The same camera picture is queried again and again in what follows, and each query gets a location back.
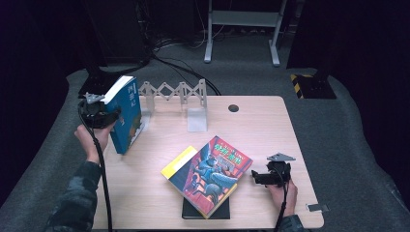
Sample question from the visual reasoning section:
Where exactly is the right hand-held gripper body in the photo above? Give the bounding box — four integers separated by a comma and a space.
266, 153, 297, 188

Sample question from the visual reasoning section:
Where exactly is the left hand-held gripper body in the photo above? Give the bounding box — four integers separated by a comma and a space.
77, 92, 112, 130

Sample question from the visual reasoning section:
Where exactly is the blue book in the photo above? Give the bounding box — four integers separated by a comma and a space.
102, 74, 145, 155

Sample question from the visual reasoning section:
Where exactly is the red illustrated book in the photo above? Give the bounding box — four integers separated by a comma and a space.
167, 134, 254, 219

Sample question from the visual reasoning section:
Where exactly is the black book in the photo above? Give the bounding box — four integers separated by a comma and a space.
181, 196, 231, 220

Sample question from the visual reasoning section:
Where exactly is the yellow book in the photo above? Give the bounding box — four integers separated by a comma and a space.
160, 145, 239, 194

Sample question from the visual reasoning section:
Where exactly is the white extendable book stand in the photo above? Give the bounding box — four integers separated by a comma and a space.
136, 78, 209, 133

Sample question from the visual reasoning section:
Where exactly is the person's left hand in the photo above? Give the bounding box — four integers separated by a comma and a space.
73, 124, 115, 165

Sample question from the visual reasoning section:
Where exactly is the person's right hand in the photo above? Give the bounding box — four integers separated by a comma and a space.
266, 179, 299, 218

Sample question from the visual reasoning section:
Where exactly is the black striped stand base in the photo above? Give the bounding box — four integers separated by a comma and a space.
289, 72, 337, 100
77, 74, 114, 101

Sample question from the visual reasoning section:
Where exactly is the black equipment cabinet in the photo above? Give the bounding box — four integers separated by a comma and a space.
85, 0, 151, 67

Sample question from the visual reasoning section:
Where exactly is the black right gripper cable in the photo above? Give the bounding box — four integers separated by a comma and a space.
274, 170, 289, 232

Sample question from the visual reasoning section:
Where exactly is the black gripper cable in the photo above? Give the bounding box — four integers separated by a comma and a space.
274, 170, 289, 232
76, 101, 114, 232

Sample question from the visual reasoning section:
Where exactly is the grey table edge bracket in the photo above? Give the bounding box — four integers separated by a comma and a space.
306, 203, 330, 213

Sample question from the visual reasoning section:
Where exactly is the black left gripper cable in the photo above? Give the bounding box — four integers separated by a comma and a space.
76, 101, 114, 232

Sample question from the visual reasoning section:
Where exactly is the thick black floor cable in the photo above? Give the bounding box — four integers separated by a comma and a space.
149, 52, 222, 97

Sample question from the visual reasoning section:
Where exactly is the tangle of thin cables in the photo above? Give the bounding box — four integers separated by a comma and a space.
151, 28, 209, 52

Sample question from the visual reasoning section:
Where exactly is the white metal stand frame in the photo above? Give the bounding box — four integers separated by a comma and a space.
203, 0, 288, 68

